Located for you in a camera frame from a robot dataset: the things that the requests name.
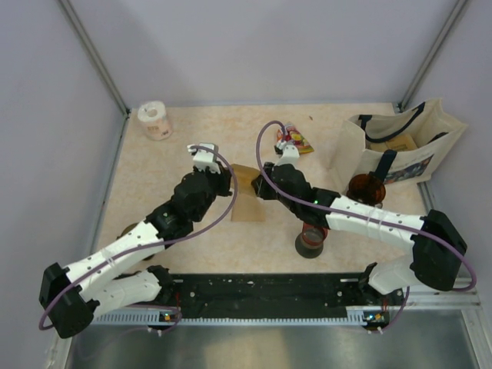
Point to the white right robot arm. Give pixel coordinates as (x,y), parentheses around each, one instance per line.
(433,248)

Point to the right aluminium frame post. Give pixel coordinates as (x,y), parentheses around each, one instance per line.
(456,14)

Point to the cream canvas tote bag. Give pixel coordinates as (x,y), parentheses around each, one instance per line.
(420,138)

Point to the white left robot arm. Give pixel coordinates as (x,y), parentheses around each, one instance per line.
(74,295)

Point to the aluminium frame post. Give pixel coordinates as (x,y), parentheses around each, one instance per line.
(68,10)
(456,14)

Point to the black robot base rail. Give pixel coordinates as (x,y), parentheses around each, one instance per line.
(262,296)

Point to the left aluminium frame post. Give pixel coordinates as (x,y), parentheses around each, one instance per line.
(68,10)

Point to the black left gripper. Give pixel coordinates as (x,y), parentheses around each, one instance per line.
(223,177)

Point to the colourful snack packet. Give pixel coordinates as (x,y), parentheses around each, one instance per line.
(290,134)

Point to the amber plastic coffee dripper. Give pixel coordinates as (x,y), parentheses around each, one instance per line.
(366,189)

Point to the wrapped toilet paper roll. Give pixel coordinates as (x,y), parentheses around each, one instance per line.
(152,117)

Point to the dark green coffee dripper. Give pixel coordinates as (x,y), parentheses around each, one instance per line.
(127,230)

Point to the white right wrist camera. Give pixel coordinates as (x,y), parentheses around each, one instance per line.
(288,153)

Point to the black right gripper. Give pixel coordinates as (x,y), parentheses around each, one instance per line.
(261,185)

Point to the brown paper coffee filter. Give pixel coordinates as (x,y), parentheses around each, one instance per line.
(245,175)
(247,208)

